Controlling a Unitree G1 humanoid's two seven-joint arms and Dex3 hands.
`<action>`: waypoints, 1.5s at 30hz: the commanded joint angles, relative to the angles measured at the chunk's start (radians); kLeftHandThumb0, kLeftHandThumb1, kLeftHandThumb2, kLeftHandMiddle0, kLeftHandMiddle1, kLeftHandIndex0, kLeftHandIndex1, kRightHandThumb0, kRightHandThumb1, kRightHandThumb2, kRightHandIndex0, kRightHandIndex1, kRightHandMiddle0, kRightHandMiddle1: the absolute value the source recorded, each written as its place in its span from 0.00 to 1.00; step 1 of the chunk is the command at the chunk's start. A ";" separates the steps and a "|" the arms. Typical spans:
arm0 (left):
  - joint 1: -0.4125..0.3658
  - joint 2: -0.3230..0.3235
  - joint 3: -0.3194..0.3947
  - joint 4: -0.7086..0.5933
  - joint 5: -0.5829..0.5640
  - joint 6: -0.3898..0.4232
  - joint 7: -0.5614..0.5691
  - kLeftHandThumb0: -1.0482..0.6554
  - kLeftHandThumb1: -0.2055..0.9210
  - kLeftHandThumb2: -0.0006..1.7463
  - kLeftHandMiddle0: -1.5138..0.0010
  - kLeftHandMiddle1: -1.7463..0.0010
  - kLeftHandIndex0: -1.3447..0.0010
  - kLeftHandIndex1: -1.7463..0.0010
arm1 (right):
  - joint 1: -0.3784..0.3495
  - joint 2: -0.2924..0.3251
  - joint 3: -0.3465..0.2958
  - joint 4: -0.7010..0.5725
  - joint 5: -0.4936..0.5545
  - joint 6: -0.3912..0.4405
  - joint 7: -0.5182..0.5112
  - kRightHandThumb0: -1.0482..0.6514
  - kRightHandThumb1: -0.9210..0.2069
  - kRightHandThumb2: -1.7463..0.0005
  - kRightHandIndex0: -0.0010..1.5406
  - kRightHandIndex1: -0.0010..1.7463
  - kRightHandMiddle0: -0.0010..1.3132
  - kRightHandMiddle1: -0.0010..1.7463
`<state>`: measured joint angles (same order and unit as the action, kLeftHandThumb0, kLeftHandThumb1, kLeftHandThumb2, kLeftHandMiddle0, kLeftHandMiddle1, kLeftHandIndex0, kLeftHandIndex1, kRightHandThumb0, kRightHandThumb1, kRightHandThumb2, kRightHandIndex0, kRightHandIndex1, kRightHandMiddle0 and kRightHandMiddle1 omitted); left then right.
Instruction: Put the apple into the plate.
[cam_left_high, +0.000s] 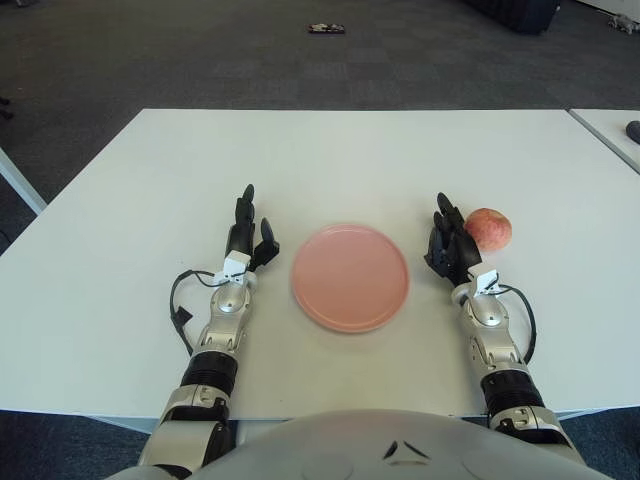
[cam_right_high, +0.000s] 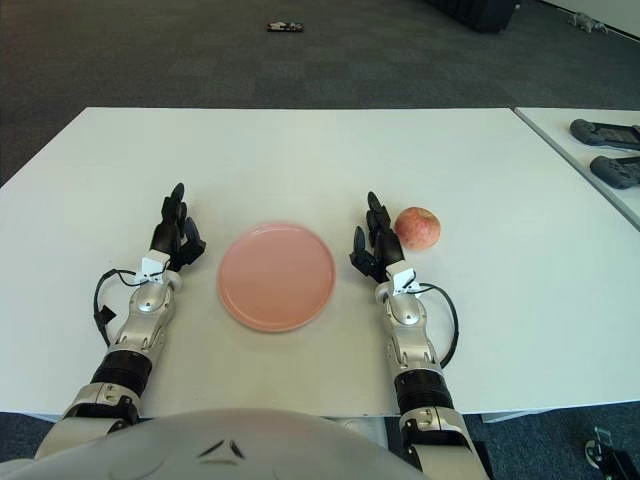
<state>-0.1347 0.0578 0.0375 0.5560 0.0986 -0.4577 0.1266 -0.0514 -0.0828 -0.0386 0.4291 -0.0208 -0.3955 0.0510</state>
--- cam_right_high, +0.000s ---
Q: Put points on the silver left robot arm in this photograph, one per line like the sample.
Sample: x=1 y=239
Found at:
x=145 y=305

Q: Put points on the grey toy on floor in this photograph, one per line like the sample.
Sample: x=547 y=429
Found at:
x=585 y=22

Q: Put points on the large black floor object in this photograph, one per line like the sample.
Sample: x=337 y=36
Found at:
x=480 y=15

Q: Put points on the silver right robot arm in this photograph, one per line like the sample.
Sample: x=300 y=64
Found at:
x=412 y=320

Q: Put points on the pink round plate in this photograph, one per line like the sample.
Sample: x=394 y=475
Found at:
x=276 y=277

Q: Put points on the black stand with caster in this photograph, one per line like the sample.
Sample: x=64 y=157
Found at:
x=612 y=457

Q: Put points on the grey handheld controller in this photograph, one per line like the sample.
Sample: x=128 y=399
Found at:
x=617 y=172
x=605 y=134

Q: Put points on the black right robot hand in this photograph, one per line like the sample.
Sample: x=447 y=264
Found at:
x=382 y=247

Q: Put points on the grey robot torso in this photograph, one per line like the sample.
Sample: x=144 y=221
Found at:
x=200 y=445

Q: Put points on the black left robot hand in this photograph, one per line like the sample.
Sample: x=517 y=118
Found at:
x=167 y=235

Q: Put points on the small dark patterned floor object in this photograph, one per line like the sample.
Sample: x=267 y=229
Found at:
x=285 y=26

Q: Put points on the red yellow apple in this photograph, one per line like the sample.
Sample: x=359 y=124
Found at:
x=417 y=228

